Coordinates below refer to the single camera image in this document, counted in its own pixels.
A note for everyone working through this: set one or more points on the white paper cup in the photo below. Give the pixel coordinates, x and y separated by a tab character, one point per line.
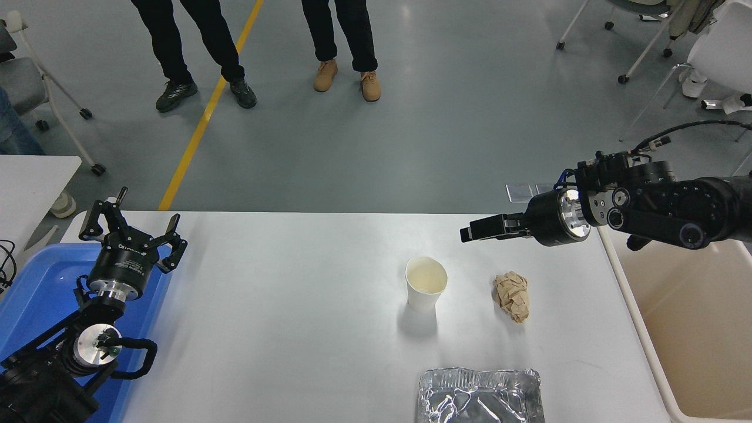
424	288

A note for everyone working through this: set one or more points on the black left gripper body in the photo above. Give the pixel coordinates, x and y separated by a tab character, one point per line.
123	264

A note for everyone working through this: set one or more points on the clear floor plate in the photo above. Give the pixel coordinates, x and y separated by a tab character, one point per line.
520	194
546	189

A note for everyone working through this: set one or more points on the white side table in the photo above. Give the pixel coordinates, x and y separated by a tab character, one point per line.
29	182

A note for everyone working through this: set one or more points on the white-framed rolling chair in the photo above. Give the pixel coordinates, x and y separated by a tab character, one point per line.
23	82

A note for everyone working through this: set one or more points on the rolling chair with casters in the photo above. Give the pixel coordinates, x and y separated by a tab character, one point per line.
646	50

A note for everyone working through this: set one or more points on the crumpled tan paper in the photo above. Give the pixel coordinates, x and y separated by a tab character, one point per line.
511	296

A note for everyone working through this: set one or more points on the blue plastic tray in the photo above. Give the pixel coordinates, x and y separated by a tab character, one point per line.
41	282

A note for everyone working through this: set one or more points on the large pale bin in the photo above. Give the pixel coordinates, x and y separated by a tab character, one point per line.
693	329

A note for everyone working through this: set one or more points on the person's foot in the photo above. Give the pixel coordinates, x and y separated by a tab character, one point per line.
63	205

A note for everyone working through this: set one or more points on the beige hanging jacket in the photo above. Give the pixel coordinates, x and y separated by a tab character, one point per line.
696	14

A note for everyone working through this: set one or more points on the person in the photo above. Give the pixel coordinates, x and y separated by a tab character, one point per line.
364	35
693	87
14	132
164	35

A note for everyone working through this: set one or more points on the white shell chair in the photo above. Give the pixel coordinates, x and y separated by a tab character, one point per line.
725	53

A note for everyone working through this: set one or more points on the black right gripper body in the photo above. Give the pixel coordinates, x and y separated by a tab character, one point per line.
546	220

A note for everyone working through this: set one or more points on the silver foil tray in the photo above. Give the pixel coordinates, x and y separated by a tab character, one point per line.
479	396

